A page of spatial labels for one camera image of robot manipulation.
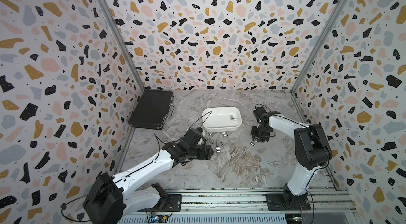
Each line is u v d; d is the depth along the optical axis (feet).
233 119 3.46
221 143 3.04
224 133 3.20
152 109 3.55
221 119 3.50
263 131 2.63
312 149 1.64
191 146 2.05
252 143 3.04
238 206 2.41
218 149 2.97
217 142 3.10
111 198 1.27
